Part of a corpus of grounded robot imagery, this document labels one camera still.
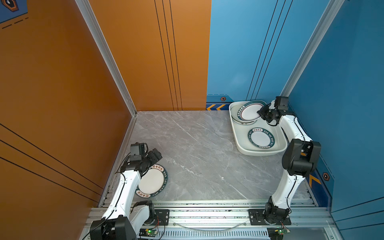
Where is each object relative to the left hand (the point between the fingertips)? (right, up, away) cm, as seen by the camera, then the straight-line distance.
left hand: (155, 155), depth 84 cm
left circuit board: (+1, -34, -14) cm, 37 cm away
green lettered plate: (+68, +8, +18) cm, 71 cm away
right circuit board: (+61, -34, -14) cm, 72 cm away
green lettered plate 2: (-2, -16, +3) cm, 17 cm away
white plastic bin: (+54, +4, +14) cm, 56 cm away
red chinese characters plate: (+58, +18, +24) cm, 65 cm away
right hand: (+62, +27, +11) cm, 69 cm away
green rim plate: (+59, +27, +18) cm, 67 cm away
